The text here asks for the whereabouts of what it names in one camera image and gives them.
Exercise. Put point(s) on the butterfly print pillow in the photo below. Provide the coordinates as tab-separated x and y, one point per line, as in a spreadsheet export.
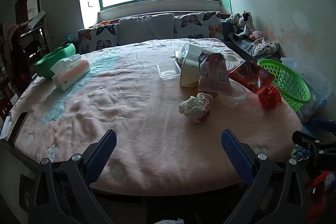
102	37
199	24

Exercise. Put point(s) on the pink white tissue pack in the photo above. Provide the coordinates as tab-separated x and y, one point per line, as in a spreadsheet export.
71	74

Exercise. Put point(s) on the pink plush toy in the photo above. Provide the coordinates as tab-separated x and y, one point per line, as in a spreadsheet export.
257	35

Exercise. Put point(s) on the clear round plastic container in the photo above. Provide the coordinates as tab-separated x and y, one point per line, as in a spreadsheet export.
233	61

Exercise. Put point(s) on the black white cow plush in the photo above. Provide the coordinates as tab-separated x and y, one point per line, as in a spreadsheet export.
245	23

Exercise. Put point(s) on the red snack bag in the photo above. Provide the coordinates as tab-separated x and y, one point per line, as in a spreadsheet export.
249	75

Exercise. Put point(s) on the wooden shelf rack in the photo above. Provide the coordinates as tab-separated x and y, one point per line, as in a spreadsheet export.
36	35

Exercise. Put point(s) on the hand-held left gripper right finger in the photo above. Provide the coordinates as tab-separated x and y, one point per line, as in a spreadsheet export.
236	158

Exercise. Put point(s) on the purple snack bag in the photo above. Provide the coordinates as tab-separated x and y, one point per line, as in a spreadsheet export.
215	74

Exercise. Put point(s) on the orange toy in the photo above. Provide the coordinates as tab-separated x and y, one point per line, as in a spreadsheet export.
103	23

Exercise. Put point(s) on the hanging clothes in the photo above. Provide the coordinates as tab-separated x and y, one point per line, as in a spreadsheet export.
15	50

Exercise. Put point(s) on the grey cushion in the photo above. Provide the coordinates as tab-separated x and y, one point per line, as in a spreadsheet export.
147	28

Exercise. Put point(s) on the printed cloth pile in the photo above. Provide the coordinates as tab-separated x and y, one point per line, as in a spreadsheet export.
265	47

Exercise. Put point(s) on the blue white milk carton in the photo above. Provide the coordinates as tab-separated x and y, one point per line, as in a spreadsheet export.
189	71

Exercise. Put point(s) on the clear rectangular plastic container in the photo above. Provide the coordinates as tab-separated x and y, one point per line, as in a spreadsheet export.
169	73

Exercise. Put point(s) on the clear round plastic lid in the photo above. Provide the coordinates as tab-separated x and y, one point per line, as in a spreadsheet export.
237	95

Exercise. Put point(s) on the grey plush toy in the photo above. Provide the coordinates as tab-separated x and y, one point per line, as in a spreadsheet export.
233	19

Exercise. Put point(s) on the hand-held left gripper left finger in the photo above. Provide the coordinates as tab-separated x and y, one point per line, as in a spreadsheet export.
101	155

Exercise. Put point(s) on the clear storage box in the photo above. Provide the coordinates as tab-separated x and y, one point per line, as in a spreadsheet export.
317	92

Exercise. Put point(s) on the white red paper wrapper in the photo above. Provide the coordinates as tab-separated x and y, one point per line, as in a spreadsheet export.
194	107

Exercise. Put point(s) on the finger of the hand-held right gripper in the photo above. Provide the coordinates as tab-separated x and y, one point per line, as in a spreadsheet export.
324	124
312	146

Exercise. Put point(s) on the green plastic basket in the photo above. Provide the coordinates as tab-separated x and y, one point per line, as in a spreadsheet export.
288	82

